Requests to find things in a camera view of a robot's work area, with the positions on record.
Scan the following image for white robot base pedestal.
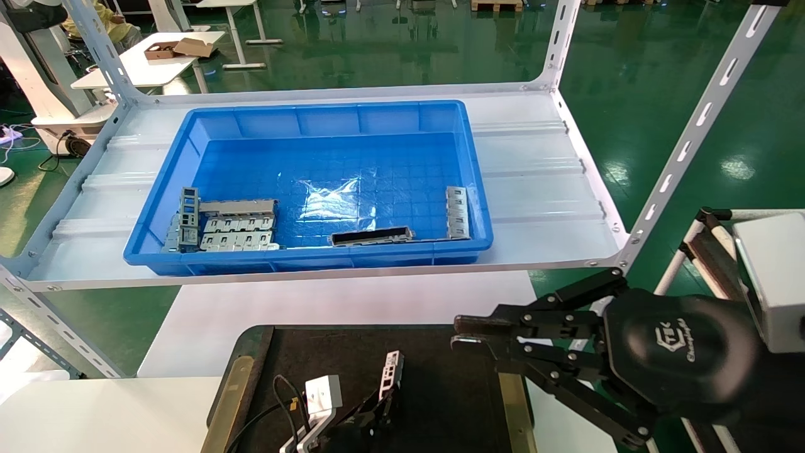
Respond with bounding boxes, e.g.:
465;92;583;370
0;0;117;158

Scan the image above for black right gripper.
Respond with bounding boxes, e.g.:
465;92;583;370
453;267;765;449

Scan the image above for long dark metal channel part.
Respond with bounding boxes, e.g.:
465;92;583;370
330;227;416;247

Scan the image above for pipe frame cart black mats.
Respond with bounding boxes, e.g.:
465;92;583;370
654;206;805;453

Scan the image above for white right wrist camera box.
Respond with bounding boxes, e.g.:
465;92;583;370
733;211;805;353

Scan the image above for white table with cardboard box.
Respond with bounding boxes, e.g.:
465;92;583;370
70;30;226;95

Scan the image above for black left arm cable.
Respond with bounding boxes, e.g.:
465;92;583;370
225;374;309;453

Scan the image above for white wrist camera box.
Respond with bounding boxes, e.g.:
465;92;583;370
733;211;805;353
280;376;343;453

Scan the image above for blue plastic bin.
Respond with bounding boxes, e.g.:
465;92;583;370
123;99;494;277

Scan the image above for upright grey slotted metal part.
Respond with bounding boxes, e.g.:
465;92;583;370
179;187;201;246

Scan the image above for white metal shelf rack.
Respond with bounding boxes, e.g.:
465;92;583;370
0;0;784;378

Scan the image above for small leaning grey metal part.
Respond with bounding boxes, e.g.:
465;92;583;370
162;214;183;254

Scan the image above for black container tray brass edges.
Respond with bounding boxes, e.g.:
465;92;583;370
201;324;535;453

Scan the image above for slotted metal bracket part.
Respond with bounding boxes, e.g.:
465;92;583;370
445;186;471;240
379;350;404;400

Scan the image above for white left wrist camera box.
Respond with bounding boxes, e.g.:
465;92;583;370
280;376;343;453

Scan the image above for person in yellow coat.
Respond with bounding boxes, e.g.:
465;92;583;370
63;0;140;48

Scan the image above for floor power strip with cables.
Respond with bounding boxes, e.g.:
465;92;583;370
0;123;70;172

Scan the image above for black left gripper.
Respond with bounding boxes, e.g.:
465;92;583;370
314;387;397;453

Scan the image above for white table with metal legs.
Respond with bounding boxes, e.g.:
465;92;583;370
148;0;284;70

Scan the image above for open cardboard box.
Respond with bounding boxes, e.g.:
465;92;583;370
143;36;218;61

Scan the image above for white work table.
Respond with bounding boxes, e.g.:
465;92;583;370
0;271;620;453

